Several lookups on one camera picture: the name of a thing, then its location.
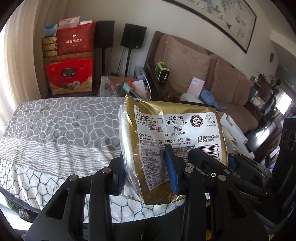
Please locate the left sofa cushion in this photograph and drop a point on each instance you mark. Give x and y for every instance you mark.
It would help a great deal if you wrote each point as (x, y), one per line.
(184, 64)

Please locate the green portable speaker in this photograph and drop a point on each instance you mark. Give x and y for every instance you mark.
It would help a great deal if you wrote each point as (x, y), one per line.
(162, 72)

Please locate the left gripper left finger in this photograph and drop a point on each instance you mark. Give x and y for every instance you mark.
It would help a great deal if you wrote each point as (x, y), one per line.
(118, 175)

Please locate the red tea gift bag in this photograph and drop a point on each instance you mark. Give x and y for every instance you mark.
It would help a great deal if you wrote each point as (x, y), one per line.
(75, 40)

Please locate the framed bird painting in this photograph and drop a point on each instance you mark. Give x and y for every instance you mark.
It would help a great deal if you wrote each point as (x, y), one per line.
(236, 19)

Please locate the sofa cushion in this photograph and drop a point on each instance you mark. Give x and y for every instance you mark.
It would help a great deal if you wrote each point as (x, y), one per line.
(242, 91)
(184, 64)
(224, 82)

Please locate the grey patterned fleece blanket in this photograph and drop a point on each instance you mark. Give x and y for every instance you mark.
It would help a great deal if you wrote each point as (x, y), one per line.
(48, 140)

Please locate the cream curtain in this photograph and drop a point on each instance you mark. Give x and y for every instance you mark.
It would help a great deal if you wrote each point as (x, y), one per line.
(22, 67)

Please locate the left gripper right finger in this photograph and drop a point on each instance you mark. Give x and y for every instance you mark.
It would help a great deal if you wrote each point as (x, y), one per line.
(176, 168)

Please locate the round wall clock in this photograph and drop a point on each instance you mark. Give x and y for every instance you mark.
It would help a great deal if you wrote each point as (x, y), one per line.
(271, 57)

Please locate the cream packaged box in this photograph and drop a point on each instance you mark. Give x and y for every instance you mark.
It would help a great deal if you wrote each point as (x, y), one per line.
(147, 127)

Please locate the middle sofa cushion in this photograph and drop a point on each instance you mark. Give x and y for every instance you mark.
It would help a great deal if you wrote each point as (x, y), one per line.
(224, 82)

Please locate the pink booklet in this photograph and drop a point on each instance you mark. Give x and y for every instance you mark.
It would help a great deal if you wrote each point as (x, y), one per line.
(196, 86)

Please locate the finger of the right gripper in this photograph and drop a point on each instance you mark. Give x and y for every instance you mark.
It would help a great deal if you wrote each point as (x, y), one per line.
(209, 165)

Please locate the cardboard box tray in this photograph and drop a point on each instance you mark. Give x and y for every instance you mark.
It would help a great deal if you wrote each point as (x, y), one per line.
(235, 138)

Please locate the right black speaker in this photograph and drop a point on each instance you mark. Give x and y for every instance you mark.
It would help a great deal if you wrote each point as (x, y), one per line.
(133, 36)

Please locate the right sofa cushion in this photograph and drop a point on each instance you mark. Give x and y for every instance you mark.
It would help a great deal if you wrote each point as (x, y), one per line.
(242, 91)

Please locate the left black speaker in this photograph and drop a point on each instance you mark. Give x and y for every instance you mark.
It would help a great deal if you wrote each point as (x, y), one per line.
(104, 34)

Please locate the black speaker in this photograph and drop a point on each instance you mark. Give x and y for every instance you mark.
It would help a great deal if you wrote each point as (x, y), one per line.
(133, 36)
(104, 34)

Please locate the red chocolate gift box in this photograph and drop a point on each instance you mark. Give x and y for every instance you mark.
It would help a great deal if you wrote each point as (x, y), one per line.
(70, 75)

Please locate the brown fabric sofa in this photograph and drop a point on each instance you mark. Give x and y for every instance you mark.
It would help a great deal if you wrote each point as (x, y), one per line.
(164, 91)

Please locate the white dome lamp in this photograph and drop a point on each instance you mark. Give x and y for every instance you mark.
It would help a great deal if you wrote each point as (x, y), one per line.
(189, 97)

